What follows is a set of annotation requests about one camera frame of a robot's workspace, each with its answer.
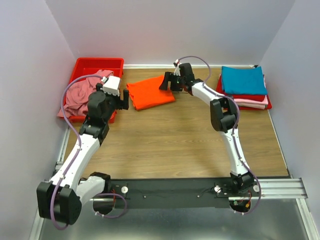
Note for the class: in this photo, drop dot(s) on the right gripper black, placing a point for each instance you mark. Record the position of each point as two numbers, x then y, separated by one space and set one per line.
168 76

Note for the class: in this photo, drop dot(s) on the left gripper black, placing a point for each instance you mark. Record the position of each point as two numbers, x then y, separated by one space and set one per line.
99 88

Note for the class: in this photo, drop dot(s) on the orange t-shirt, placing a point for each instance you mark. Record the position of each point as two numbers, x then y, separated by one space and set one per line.
146 94

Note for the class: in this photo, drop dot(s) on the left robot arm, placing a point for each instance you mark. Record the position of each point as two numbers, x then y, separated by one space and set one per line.
62 197

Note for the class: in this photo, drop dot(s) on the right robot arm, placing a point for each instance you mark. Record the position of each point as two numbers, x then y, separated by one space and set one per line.
224 118

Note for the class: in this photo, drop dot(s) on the dusty pink crumpled t-shirt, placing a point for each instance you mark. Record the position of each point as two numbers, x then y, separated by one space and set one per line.
77 97

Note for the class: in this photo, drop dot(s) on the red folded t-shirt upper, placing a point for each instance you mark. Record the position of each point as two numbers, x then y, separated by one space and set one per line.
257 98

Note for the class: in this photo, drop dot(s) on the red plastic bin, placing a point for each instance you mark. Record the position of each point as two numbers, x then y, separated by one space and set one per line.
86 67

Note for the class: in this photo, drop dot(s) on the blue folded t-shirt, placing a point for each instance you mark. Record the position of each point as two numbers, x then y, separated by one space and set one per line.
243 81

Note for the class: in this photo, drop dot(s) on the pink folded t-shirt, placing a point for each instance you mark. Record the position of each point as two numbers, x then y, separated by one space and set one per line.
242 102

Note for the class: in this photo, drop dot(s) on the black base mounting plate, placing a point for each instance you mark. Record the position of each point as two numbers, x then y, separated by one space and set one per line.
174 193

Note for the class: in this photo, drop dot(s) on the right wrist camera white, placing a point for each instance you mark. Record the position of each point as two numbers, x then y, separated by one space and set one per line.
177 68

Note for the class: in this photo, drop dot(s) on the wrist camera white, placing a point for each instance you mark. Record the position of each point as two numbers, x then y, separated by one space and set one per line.
111 85
177 68

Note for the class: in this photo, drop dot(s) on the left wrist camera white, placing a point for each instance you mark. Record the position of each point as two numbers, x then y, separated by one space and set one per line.
111 85

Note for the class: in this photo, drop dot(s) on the aluminium rail frame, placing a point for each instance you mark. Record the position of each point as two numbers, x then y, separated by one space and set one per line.
279 188

